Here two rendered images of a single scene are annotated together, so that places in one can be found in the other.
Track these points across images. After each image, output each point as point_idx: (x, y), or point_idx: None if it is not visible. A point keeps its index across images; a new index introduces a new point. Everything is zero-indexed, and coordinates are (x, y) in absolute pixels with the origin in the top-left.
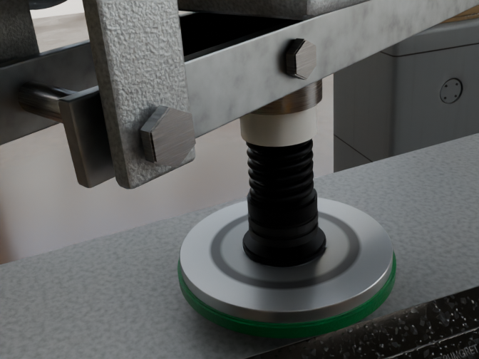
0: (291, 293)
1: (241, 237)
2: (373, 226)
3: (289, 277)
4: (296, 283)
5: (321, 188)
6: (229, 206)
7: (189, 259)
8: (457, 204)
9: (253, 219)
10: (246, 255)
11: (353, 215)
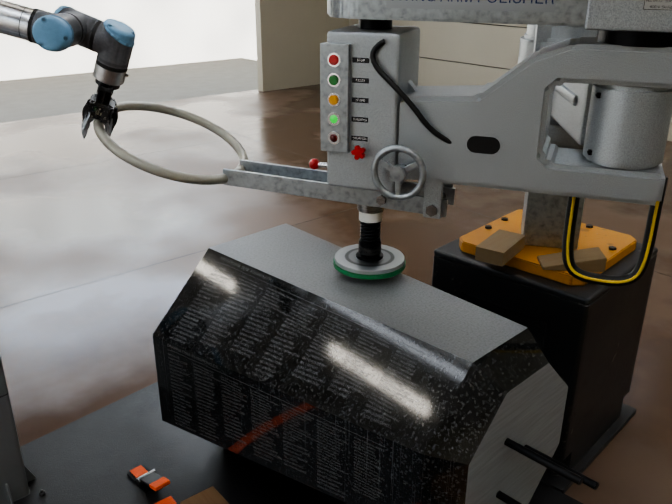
0: (393, 252)
1: (370, 262)
2: (350, 246)
3: (386, 253)
4: (388, 252)
5: (291, 276)
6: (350, 268)
7: (388, 267)
8: (295, 253)
9: (378, 247)
10: (379, 260)
11: (344, 249)
